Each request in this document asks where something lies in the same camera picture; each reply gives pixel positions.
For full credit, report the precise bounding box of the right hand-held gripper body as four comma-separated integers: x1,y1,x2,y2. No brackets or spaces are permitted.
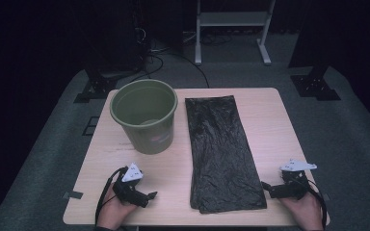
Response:
269,159,318,201

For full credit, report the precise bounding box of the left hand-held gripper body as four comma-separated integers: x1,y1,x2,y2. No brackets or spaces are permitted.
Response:
112,162,149,209

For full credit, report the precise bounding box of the black garbage bag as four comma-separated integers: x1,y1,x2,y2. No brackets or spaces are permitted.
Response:
184,94,268,215

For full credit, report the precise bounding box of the green plastic bucket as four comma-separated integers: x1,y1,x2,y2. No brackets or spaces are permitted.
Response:
109,79,178,156

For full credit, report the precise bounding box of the person's left hand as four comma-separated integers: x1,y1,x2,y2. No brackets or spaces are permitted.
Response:
96,186,139,230

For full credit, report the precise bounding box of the person's right hand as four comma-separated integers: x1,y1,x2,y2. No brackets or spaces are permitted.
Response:
278,192,324,231

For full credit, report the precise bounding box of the black stand base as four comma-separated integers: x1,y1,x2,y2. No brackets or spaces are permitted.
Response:
73,67,119,104
289,62,342,102

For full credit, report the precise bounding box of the white metal stand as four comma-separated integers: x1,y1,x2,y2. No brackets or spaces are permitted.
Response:
194,0,277,66

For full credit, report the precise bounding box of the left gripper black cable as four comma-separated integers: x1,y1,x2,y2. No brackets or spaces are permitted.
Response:
94,166,128,226

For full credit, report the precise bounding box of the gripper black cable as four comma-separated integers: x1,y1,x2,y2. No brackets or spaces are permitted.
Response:
302,178,329,230
94,166,128,226

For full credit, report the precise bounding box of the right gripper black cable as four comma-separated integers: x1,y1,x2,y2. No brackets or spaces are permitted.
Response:
302,178,329,230

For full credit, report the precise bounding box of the looped black floor cable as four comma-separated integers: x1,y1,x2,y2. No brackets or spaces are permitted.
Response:
123,53,165,90

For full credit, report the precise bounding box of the long black floor cable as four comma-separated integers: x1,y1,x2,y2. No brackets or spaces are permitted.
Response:
147,51,211,90

